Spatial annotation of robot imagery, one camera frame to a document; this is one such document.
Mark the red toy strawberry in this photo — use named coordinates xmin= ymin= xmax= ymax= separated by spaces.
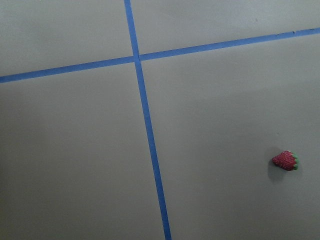
xmin=271 ymin=150 xmax=300 ymax=171

